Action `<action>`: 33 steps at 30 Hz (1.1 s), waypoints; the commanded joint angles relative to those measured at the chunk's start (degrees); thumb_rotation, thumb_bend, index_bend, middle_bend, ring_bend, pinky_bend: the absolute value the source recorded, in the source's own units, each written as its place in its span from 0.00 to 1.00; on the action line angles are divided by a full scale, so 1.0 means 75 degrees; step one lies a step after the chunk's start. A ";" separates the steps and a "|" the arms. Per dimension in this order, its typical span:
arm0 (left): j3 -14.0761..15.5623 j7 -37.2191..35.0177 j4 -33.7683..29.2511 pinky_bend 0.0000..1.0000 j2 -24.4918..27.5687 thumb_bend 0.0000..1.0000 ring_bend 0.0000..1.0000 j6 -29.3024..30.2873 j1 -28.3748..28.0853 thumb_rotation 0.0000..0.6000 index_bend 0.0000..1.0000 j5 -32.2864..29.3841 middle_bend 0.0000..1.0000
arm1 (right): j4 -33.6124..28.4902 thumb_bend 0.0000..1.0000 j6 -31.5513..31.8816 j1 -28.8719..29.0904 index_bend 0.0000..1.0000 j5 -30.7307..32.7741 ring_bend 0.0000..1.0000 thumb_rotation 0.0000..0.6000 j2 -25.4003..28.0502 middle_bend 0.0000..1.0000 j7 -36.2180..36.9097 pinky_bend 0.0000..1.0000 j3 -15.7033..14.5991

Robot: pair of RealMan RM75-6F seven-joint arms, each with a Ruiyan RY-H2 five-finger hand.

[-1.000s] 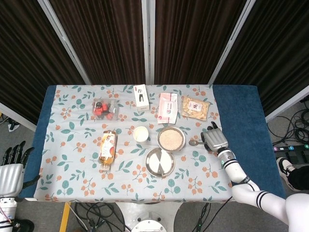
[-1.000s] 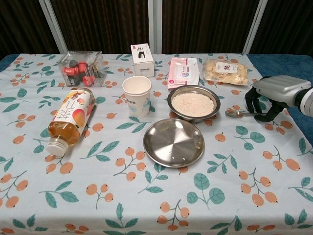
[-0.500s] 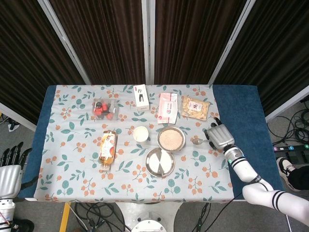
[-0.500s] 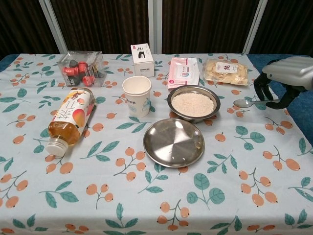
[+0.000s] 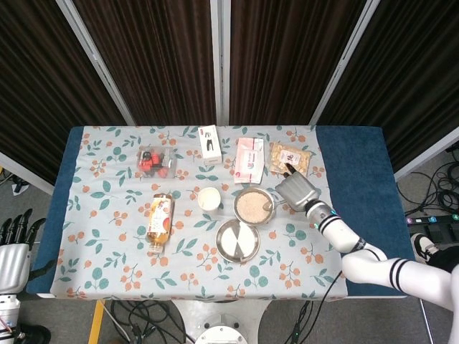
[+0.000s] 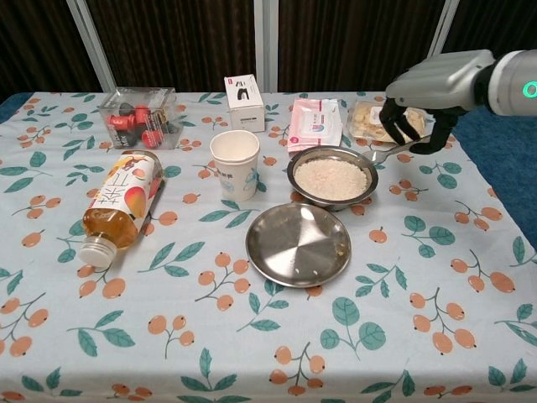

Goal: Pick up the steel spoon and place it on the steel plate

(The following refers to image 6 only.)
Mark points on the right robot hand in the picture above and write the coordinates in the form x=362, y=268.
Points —
x=440, y=82

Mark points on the metal spoon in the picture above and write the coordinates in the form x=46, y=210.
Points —
x=373, y=156

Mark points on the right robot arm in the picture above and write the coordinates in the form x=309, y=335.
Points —
x=512, y=82

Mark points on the white rice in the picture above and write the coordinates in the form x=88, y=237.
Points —
x=330, y=178

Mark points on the stainless steel bowl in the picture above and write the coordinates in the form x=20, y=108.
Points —
x=331, y=197

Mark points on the stainless steel plate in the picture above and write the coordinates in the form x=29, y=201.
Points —
x=298, y=245

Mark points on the white paper cup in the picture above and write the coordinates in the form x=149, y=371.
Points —
x=235, y=168

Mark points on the clear bag of snacks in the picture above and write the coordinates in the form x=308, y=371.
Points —
x=365, y=121

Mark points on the pink wet wipes pack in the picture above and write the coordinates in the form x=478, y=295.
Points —
x=314, y=126

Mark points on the small white carton box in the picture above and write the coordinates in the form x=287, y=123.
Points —
x=245, y=105

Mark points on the dark brown curtain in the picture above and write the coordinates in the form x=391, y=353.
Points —
x=180, y=42

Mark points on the red capped small bottle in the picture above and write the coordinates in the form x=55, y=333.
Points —
x=119, y=122
x=141, y=113
x=152, y=138

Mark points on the clear plastic box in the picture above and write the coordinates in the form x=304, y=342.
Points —
x=138, y=119

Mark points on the floral print tablecloth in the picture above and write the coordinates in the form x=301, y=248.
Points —
x=268, y=336

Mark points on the peach tea bottle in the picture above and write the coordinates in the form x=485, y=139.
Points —
x=123, y=197

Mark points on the silver metal frame post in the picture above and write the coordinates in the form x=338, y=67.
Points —
x=436, y=33
x=267, y=42
x=90, y=42

